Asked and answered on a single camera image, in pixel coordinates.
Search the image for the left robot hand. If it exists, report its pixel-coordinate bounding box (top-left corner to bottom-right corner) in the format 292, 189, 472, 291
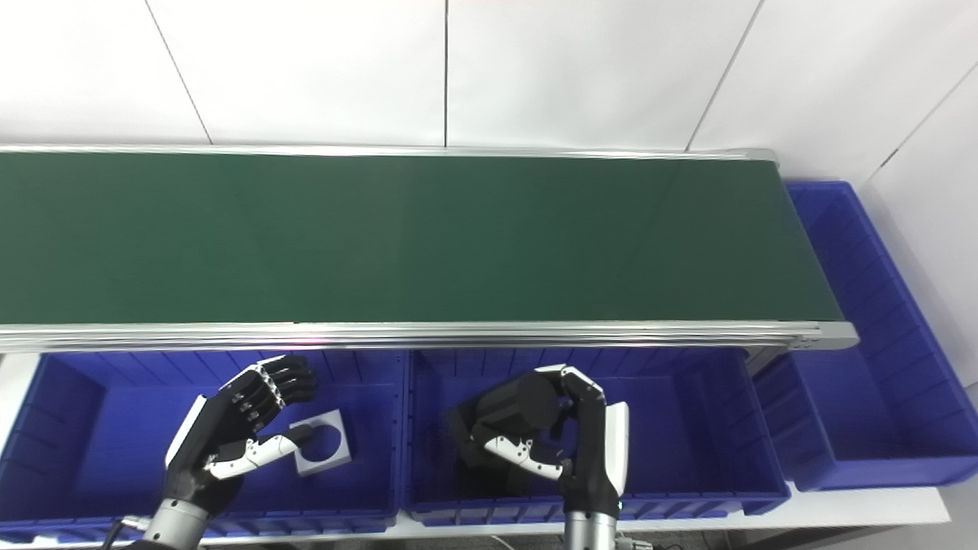
164, 354, 319, 509

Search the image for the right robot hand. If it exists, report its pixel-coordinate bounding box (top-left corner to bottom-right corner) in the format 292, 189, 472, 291
470, 364, 630, 516

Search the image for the black cylinder part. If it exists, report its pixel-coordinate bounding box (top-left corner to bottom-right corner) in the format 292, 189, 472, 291
445, 372, 564, 468

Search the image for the blue plastic bin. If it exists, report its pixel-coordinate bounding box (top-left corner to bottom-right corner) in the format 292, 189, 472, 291
753, 181, 978, 492
403, 348, 792, 528
0, 350, 410, 543

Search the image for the grey square part with hole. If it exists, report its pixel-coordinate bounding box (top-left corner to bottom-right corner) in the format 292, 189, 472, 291
289, 409, 354, 477

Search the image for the green conveyor belt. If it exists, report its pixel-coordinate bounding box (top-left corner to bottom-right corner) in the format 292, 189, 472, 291
0, 151, 845, 325
0, 144, 860, 356

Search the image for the aluminium conveyor leg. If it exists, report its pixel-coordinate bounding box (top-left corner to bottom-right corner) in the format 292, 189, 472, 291
745, 345, 795, 375

